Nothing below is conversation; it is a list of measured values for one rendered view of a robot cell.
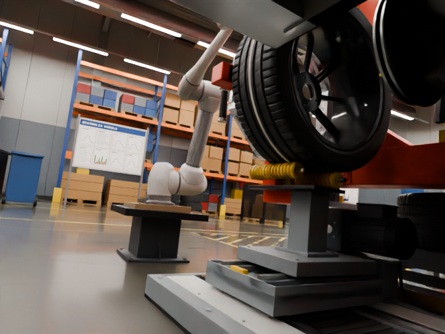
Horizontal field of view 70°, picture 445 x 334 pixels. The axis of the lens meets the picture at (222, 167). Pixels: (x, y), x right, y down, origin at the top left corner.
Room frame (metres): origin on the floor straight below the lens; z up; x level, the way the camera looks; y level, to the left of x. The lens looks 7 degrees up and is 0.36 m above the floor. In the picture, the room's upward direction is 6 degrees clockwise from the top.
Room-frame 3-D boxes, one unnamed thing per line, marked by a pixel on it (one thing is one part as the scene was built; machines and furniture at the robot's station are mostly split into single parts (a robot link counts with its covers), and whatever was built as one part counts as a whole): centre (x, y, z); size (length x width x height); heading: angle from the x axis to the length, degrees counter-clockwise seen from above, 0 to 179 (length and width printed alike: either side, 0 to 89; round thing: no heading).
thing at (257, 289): (1.14, -0.29, 0.13); 0.50 x 0.36 x 0.10; 122
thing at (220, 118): (1.43, 0.02, 0.83); 0.04 x 0.04 x 0.16
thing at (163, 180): (2.06, 0.38, 0.50); 0.18 x 0.16 x 0.22; 119
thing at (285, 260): (1.17, -0.33, 0.32); 0.40 x 0.30 x 0.28; 122
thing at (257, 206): (9.98, -1.40, 0.48); 1.27 x 0.88 x 0.97; 28
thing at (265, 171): (1.17, -0.20, 0.51); 0.29 x 0.06 x 0.06; 32
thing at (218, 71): (1.14, 0.02, 0.85); 0.09 x 0.08 x 0.07; 122
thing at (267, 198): (1.28, -0.27, 0.48); 0.16 x 0.12 x 0.17; 32
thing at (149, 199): (2.05, 0.41, 0.36); 0.22 x 0.18 x 0.06; 112
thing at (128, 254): (2.05, 0.39, 0.15); 0.50 x 0.50 x 0.30; 28
